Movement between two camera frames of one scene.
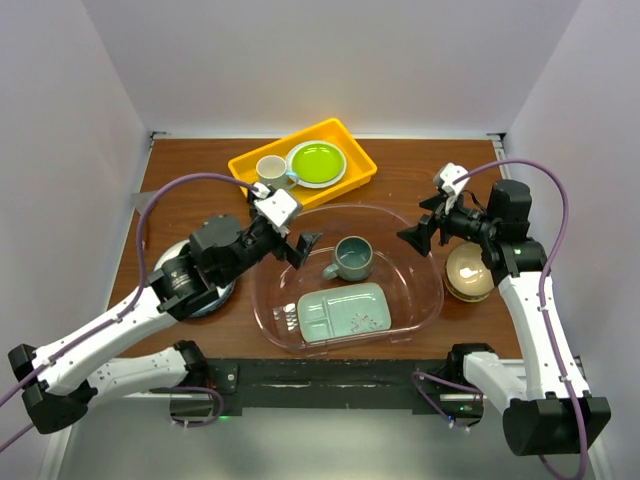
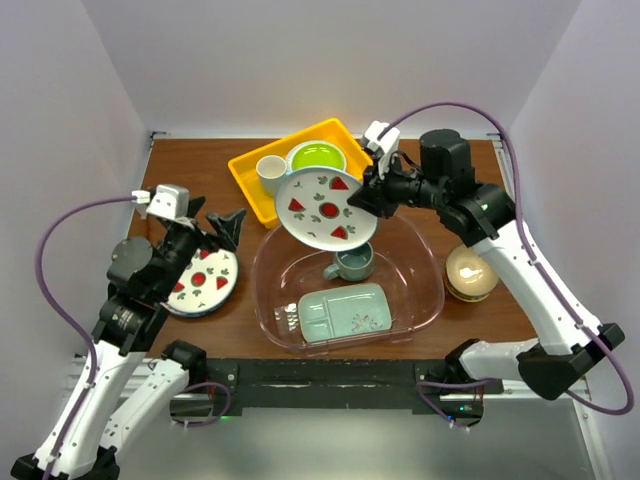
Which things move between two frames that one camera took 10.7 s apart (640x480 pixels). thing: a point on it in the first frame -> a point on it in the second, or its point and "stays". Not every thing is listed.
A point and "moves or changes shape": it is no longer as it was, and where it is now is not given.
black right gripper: (419, 236) -> (378, 202)
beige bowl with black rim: (468, 276) stays
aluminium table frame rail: (599, 457) stays
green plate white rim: (317, 164) stays
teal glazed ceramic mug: (354, 260) stays
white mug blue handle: (272, 170) stays
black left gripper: (296, 255) -> (228, 227)
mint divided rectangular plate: (344, 312) stays
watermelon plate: (170, 252) moves or changes shape
